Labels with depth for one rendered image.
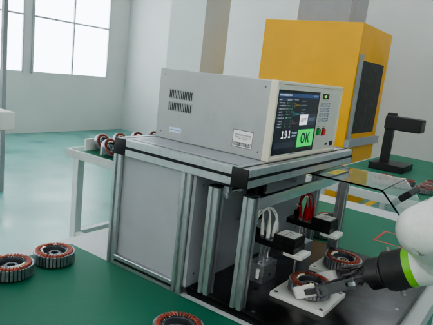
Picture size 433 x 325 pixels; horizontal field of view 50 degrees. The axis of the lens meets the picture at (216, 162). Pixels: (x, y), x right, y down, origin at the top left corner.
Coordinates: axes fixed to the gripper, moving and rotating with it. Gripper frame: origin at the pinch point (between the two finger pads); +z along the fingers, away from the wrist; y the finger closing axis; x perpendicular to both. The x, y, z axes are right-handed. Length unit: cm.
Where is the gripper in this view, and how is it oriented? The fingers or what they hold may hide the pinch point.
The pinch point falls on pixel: (310, 284)
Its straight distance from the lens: 128.6
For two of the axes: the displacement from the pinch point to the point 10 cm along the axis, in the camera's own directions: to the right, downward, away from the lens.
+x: -3.0, -9.5, 1.1
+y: 5.8, -0.9, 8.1
